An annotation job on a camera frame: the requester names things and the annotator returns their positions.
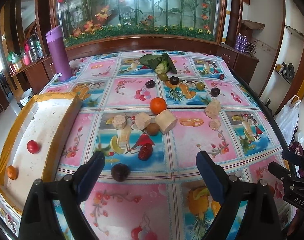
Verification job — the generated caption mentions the small orange tangerine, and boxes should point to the small orange tangerine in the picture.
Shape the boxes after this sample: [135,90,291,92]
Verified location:
[6,165,18,180]

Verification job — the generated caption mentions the red tomato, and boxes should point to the red tomato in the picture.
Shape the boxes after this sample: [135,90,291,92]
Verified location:
[27,140,40,154]

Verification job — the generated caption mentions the small beige foam piece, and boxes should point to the small beige foam piece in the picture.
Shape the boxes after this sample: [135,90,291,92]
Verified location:
[209,119,221,130]

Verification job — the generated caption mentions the large dark plum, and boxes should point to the large dark plum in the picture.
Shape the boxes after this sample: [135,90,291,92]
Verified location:
[111,163,130,182]

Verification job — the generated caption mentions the red jujube date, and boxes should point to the red jujube date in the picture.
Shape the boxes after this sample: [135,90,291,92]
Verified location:
[138,143,153,161]

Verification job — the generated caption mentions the large beige foam cylinder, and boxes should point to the large beige foam cylinder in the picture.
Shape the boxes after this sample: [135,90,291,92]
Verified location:
[155,109,177,134]

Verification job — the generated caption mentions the brown kiwi fruit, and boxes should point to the brown kiwi fruit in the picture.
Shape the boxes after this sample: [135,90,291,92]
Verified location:
[146,123,159,136]

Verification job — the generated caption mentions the beige foam chunk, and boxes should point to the beige foam chunk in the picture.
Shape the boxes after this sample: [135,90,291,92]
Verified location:
[112,115,127,129]
[135,112,151,130]
[205,99,221,119]

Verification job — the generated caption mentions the orange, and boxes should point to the orange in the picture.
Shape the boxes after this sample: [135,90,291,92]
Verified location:
[150,97,167,115]

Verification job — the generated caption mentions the white plastic bag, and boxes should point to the white plastic bag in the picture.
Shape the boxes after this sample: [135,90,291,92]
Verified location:
[274,95,301,145]

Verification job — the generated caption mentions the yellow white foam tray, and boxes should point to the yellow white foam tray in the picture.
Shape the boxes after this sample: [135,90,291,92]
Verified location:
[0,92,81,214]

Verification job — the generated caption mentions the dark plum right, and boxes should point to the dark plum right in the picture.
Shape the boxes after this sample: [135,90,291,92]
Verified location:
[210,87,220,97]

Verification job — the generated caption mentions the green olive right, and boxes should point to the green olive right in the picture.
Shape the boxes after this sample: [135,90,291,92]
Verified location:
[196,82,205,91]

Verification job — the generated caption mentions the white plastic bucket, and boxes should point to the white plastic bucket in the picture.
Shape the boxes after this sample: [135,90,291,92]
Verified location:
[20,88,34,106]

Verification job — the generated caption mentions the purple bottles on shelf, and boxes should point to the purple bottles on shelf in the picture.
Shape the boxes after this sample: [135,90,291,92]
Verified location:
[234,33,247,53]

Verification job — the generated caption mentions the patterned plastic tablecloth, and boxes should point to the patterned plastic tablecloth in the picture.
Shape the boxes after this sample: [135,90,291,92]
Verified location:
[0,50,300,240]

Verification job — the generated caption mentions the wooden side cabinet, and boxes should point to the wooden side cabinet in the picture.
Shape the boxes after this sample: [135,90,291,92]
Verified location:
[12,56,56,94]

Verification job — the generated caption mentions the dark plum centre back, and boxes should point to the dark plum centre back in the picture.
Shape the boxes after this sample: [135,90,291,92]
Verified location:
[170,76,179,86]

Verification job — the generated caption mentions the green olive near cauliflower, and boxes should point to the green olive near cauliflower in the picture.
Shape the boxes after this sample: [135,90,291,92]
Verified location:
[158,73,168,81]

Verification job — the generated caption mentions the dark plum left back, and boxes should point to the dark plum left back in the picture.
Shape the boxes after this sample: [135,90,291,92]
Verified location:
[145,80,156,89]

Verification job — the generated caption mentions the green packet on cabinet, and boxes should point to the green packet on cabinet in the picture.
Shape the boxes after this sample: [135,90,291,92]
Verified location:
[7,51,21,64]

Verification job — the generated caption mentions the cauliflower with green leaves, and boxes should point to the cauliflower with green leaves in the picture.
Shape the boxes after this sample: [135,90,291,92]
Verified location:
[139,53,177,75]

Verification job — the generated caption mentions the black thermos flask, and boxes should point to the black thermos flask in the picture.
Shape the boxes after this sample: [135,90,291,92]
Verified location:
[28,35,39,61]

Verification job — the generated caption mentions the purple thermos bottle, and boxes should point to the purple thermos bottle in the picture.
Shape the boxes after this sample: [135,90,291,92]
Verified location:
[46,25,72,82]

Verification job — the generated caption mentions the flower bamboo glass partition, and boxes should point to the flower bamboo glass partition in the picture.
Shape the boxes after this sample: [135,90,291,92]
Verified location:
[51,0,221,47]

